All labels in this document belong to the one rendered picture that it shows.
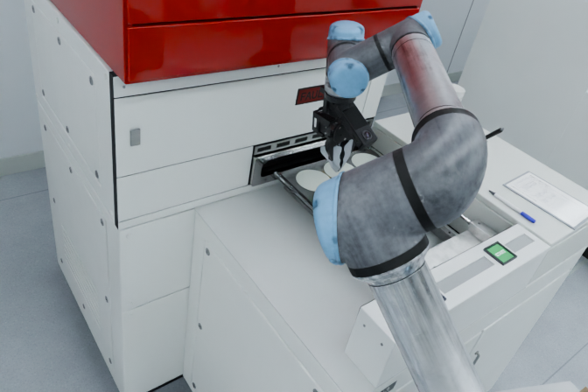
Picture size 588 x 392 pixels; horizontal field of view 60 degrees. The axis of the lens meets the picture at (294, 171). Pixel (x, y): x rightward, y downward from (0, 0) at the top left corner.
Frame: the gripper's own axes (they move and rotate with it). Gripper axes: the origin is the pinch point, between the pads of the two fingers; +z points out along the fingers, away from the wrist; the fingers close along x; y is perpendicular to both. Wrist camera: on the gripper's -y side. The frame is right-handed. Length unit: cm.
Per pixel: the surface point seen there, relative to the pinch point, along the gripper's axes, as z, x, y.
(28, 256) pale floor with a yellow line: 87, 66, 113
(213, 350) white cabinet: 55, 34, 8
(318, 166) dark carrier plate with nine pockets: 11.1, -6.8, 15.3
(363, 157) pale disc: 13.3, -22.7, 13.5
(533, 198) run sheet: 12, -46, -28
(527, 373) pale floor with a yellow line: 115, -83, -37
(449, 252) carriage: 16.8, -15.9, -25.4
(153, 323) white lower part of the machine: 52, 45, 25
